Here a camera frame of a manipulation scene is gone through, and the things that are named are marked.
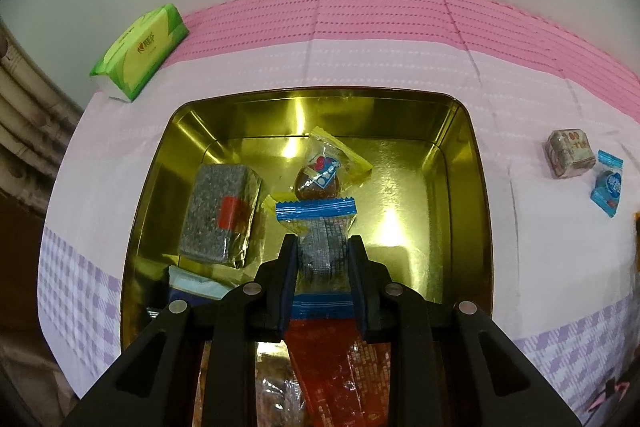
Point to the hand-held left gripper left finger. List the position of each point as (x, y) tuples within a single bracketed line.
[(286, 292)]

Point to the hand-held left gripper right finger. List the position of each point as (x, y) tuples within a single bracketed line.
[(361, 292)]

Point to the blue silver snack packet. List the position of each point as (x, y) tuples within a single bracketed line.
[(322, 247)]

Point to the red snack packet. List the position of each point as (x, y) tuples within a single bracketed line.
[(325, 367)]

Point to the clear brown cookie packet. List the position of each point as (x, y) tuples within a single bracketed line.
[(275, 392)]

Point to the sesame snack bar packet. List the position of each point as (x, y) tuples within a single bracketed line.
[(210, 217)]

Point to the gold metal tin box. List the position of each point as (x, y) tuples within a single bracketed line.
[(400, 187)]

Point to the light blue snack packet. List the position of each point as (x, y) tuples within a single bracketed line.
[(192, 284)]

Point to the yellow wrapped round cookie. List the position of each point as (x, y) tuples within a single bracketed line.
[(320, 174)]

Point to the small square wrapped snack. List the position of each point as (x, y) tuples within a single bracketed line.
[(570, 152)]

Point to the small blue candy packet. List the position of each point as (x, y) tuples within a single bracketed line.
[(607, 187)]

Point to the pink purple checked bedsheet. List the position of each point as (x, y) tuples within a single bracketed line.
[(525, 72)]

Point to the orange yellow snack packet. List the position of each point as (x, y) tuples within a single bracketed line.
[(637, 247)]

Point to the green tissue pack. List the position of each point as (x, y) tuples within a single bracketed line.
[(142, 49)]

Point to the beige carved wooden frame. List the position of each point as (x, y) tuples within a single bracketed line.
[(25, 117)]

